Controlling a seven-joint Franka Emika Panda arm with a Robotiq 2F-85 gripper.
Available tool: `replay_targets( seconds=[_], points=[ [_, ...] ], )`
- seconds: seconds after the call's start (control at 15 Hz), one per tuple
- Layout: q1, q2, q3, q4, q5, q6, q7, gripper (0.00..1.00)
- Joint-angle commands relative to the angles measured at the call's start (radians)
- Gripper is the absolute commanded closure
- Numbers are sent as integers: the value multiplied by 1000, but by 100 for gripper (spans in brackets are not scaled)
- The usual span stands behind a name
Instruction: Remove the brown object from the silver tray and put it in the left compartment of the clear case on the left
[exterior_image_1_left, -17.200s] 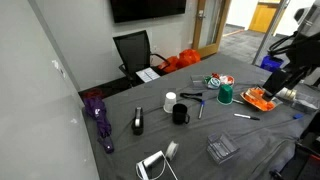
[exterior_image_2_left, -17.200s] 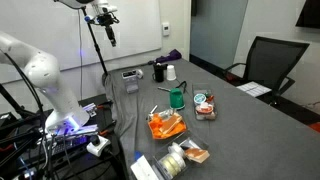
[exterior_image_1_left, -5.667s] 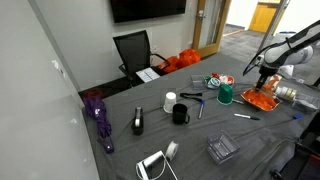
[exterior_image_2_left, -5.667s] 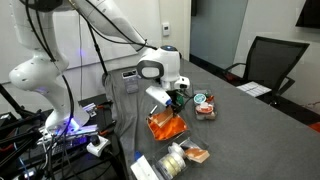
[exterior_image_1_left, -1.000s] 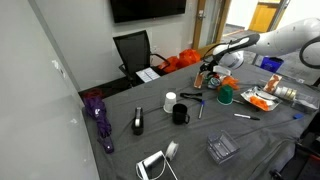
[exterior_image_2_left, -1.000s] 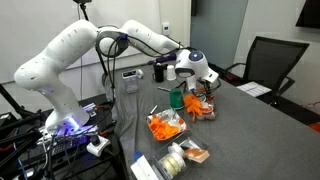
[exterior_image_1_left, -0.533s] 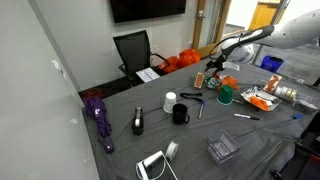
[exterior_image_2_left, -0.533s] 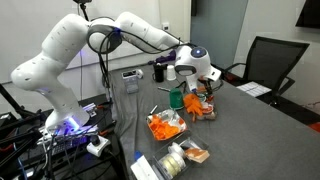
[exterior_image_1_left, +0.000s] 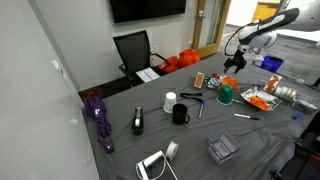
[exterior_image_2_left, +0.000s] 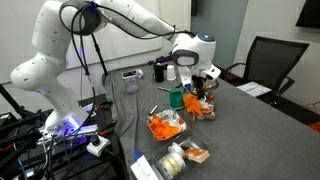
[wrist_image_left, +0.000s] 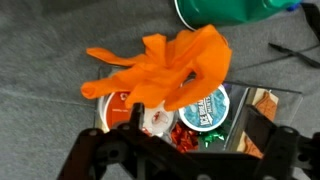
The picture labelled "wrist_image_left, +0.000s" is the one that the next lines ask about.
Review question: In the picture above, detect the orange rubber glove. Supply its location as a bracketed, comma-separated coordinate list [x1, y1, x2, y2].
[81, 25, 232, 111]

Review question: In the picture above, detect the green plastic cup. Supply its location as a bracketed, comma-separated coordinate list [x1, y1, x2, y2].
[174, 0, 302, 30]

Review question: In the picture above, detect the grey table cloth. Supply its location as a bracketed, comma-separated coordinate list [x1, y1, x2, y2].
[0, 0, 320, 180]

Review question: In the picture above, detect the orange white round tin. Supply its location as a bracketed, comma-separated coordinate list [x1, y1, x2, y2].
[98, 92, 174, 137]

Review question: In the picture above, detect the red gift bow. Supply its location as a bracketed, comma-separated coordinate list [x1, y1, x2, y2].
[171, 122, 198, 153]

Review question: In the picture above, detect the green gift bow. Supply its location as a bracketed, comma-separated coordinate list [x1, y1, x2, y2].
[198, 128, 227, 148]

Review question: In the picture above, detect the ice breakers mint tin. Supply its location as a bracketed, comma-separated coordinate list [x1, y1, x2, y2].
[179, 85, 230, 132]

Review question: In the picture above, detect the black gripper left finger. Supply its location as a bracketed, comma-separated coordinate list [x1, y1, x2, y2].
[129, 103, 145, 128]

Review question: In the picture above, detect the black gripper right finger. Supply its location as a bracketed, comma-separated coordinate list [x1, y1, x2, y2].
[242, 105, 277, 152]

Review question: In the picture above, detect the clear compartment box with tins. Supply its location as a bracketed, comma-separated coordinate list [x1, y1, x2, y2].
[93, 64, 304, 158]

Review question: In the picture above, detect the wooden rubber stamp block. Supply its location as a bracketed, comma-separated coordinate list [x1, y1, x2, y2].
[237, 88, 279, 158]

